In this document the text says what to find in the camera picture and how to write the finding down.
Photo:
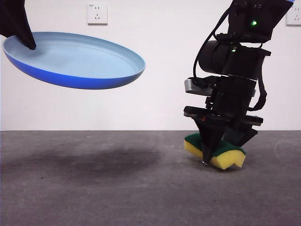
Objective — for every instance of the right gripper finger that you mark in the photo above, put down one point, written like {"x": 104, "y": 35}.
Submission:
{"x": 244, "y": 135}
{"x": 208, "y": 136}

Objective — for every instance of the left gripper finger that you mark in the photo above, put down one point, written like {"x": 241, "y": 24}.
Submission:
{"x": 16, "y": 18}

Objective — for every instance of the yellow sponge with green pad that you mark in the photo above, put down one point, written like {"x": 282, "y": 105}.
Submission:
{"x": 225, "y": 162}

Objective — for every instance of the blue round plate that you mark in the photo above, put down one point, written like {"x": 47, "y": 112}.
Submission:
{"x": 77, "y": 63}

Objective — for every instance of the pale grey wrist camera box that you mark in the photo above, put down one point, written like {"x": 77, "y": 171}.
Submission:
{"x": 190, "y": 86}

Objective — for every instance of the white wall socket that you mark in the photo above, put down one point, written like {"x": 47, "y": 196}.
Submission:
{"x": 295, "y": 17}
{"x": 97, "y": 14}

